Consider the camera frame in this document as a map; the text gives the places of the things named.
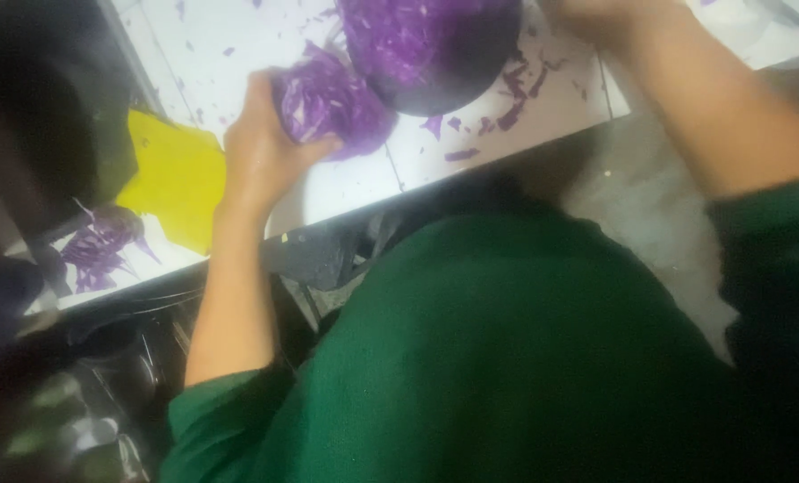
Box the person's right hand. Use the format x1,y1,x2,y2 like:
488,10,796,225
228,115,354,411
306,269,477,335
548,0,682,49

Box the scattered purple cabbage shreds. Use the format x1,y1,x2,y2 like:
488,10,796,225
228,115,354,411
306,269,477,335
420,40,591,164

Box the yellow cloth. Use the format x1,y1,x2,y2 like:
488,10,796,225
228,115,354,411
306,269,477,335
115,109,229,257

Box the dark bowl of shredded cabbage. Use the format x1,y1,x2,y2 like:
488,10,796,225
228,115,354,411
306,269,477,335
338,0,525,118

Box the handful of shredded purple cabbage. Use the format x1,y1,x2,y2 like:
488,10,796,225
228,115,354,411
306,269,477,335
270,42,400,162

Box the person's green sweater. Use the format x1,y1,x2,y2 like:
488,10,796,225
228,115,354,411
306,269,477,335
158,174,799,483

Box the large dark pot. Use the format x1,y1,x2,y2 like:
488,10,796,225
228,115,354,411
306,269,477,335
0,0,139,236

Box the person's left hand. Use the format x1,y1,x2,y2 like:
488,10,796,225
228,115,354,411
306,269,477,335
222,69,344,210

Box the purple cabbage scraps pile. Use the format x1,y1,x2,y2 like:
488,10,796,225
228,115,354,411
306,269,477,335
59,204,162,295

